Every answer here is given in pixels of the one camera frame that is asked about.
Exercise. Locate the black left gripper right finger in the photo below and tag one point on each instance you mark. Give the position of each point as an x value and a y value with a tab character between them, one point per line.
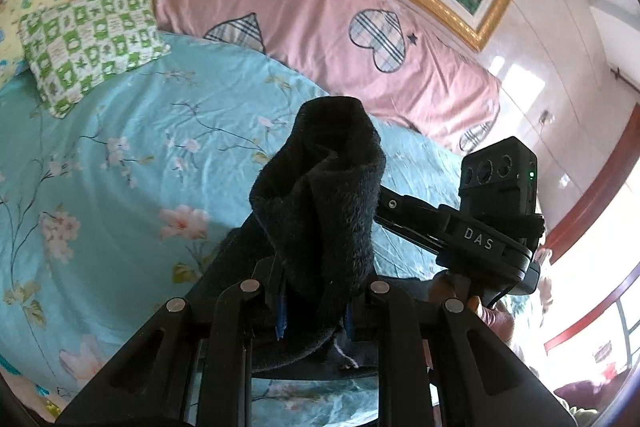
442	365

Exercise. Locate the green white checkered pillow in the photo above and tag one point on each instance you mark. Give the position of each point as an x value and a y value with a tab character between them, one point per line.
75	46

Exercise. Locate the pink quilt with plaid hearts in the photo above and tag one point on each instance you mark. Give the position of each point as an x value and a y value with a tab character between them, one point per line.
375	50

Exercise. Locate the red brown window frame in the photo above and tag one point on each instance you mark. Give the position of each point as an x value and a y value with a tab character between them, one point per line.
589	264

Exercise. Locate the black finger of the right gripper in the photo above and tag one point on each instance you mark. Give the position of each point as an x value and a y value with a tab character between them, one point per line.
412	219

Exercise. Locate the black camera box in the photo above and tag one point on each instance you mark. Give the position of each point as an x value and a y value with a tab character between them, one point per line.
499	180

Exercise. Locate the person's right hand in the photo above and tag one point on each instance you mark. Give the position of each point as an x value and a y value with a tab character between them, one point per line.
447	285

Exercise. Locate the black fleece pant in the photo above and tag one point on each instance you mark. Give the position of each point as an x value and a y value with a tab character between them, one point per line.
313	209

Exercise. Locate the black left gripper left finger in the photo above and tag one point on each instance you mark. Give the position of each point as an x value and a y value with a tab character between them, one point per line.
187	352

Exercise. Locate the teal floral bed sheet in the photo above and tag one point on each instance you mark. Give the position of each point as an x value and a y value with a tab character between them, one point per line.
117	207

